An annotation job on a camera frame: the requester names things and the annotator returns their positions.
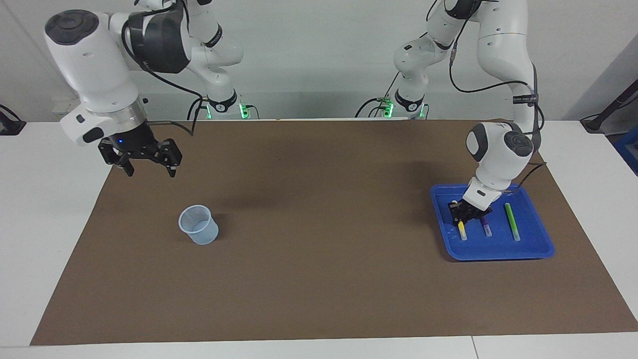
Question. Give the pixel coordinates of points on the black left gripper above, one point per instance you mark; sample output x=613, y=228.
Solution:
x=468, y=209

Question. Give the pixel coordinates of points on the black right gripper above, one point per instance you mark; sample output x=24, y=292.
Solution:
x=132, y=144

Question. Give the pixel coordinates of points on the yellow pen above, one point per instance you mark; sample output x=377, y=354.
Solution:
x=462, y=231

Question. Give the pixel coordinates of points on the purple pen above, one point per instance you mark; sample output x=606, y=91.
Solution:
x=486, y=229

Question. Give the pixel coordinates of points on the green pen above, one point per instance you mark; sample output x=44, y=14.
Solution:
x=512, y=222

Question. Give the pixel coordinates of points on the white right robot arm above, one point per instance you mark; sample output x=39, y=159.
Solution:
x=94, y=70

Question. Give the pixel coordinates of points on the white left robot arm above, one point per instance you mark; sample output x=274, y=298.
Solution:
x=498, y=149

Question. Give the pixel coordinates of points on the blue plastic tray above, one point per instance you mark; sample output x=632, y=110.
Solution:
x=498, y=247

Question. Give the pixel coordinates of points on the clear plastic cup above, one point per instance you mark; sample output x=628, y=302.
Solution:
x=204, y=238

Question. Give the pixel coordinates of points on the black stand base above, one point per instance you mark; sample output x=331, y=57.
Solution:
x=10, y=127

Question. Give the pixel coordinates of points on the brown table mat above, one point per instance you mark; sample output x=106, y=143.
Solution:
x=319, y=274

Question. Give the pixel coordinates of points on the black angled stand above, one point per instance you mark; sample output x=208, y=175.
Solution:
x=595, y=122

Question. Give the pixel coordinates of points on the blue crate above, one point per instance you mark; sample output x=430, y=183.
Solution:
x=630, y=149

